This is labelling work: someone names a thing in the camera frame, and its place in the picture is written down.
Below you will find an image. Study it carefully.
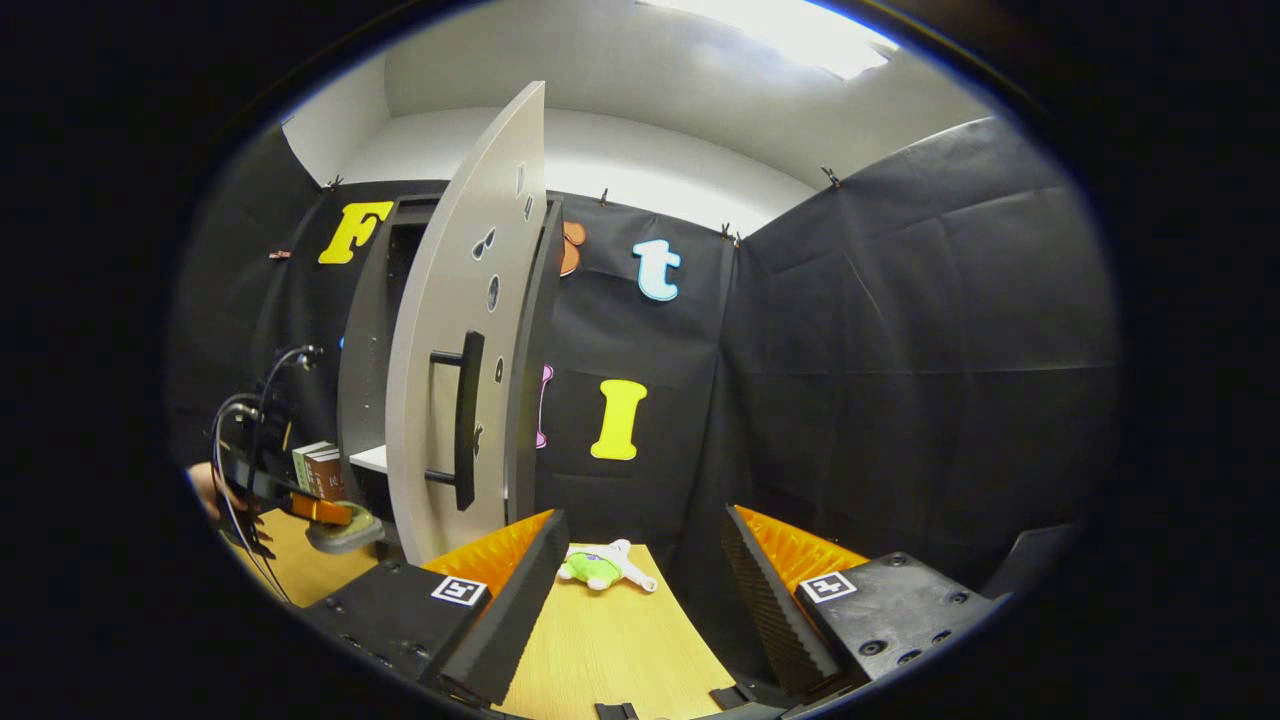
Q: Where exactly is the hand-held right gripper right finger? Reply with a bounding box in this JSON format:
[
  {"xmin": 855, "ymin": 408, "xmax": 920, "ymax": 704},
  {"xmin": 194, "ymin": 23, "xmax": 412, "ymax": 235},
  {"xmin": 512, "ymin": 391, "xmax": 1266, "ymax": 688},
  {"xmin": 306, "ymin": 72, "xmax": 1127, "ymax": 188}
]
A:
[{"xmin": 720, "ymin": 503, "xmax": 1001, "ymax": 701}]

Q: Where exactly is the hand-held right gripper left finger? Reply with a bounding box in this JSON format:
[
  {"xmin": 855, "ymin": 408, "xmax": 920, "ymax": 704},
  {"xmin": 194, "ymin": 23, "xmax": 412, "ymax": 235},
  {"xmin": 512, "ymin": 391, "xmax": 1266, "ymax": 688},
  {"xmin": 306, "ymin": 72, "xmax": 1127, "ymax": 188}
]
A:
[{"xmin": 300, "ymin": 508, "xmax": 571, "ymax": 706}]

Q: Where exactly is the green coaster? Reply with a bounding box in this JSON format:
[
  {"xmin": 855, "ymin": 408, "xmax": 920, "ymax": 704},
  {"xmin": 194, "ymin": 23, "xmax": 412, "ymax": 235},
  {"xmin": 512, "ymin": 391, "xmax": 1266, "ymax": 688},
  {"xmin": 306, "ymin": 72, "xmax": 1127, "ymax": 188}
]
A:
[{"xmin": 305, "ymin": 503, "xmax": 386, "ymax": 557}]

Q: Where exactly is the dark grey cabinet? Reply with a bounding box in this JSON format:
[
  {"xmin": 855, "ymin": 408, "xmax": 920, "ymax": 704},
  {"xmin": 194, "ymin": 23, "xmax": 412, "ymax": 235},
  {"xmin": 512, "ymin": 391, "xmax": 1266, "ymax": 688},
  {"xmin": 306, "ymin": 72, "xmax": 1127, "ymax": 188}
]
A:
[{"xmin": 337, "ymin": 193, "xmax": 563, "ymax": 561}]

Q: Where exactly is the black door handle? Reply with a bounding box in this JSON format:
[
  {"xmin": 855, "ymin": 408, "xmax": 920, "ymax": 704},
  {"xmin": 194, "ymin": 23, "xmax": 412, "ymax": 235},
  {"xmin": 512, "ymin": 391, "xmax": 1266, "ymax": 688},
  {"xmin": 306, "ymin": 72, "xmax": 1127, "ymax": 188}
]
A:
[{"xmin": 425, "ymin": 330, "xmax": 486, "ymax": 513}]

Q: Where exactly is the green and white plush toy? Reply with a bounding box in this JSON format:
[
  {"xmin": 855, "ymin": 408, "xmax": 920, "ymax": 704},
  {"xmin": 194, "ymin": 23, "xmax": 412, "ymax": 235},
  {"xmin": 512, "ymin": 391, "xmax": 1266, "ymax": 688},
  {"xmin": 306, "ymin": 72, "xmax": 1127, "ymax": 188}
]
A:
[{"xmin": 557, "ymin": 539, "xmax": 659, "ymax": 594}]

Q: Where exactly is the black backdrop cloth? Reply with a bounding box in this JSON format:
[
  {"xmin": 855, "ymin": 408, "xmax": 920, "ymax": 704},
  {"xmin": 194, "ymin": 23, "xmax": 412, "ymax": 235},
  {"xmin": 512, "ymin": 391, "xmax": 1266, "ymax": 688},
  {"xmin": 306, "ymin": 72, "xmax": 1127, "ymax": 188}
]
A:
[{"xmin": 170, "ymin": 115, "xmax": 1119, "ymax": 601}]

